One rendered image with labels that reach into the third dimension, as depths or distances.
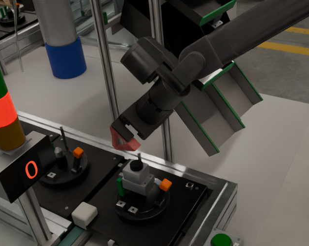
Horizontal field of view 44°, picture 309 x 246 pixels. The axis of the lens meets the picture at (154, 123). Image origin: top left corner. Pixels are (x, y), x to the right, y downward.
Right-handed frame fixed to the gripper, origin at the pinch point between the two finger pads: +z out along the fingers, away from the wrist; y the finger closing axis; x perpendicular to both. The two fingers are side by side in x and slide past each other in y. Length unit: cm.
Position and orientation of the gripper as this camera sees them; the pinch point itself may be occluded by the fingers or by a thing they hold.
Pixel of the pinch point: (130, 133)
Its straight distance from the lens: 80.4
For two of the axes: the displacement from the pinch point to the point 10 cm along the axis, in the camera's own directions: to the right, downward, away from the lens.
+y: -5.3, 5.3, -6.6
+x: 7.1, 7.1, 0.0
